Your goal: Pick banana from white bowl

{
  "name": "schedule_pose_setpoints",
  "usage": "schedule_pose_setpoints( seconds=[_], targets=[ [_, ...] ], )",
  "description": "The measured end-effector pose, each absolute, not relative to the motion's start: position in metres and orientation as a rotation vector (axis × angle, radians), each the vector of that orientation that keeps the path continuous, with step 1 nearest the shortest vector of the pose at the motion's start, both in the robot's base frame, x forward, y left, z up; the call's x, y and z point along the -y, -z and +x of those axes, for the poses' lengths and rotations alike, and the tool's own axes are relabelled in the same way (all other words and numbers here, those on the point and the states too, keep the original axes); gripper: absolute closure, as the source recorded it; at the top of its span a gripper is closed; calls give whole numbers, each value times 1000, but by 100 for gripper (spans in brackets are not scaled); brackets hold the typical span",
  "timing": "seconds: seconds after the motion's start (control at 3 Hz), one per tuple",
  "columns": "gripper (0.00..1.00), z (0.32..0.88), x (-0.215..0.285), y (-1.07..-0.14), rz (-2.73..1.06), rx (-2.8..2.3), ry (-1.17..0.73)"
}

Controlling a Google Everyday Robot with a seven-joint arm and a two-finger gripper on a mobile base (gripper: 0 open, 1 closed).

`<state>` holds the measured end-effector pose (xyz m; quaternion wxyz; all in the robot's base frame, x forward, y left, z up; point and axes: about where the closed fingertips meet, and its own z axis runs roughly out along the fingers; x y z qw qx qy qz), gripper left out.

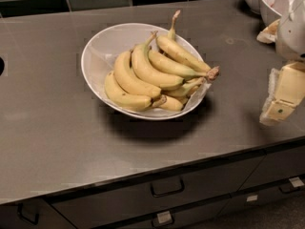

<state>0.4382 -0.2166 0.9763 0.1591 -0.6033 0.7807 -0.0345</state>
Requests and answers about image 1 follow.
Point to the right lower drawer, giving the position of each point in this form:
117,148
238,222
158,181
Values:
267,193

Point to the wide curved yellow banana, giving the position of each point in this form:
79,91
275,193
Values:
127,79

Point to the partly hidden right banana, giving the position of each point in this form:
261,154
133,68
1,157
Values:
185,88

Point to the large white bowl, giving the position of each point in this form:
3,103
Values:
105,45

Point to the black drawer handle middle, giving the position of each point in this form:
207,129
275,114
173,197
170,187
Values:
166,187

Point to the lower middle drawer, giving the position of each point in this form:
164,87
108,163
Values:
182,216

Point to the rear upright banana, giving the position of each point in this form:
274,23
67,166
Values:
171,32

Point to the white label right drawer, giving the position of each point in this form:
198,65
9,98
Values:
296,182

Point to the white label lower drawer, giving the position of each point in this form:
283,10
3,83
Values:
164,217

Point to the upper middle drawer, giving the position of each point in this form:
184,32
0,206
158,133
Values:
205,180

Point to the small front right banana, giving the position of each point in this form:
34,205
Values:
172,104

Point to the right upper drawer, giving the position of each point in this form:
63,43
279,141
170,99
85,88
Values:
276,166

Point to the long curved middle banana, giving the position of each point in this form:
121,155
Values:
145,70

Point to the black left drawer handle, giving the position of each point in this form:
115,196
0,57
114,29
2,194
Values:
28,217

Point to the black drawer handle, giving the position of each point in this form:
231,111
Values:
28,217
166,187

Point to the small white label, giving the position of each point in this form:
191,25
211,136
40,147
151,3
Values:
252,198

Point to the left cabinet drawer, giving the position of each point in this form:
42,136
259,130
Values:
48,217

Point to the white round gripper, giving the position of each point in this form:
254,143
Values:
293,32

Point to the white label drawer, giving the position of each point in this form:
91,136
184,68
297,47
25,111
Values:
164,217
296,182

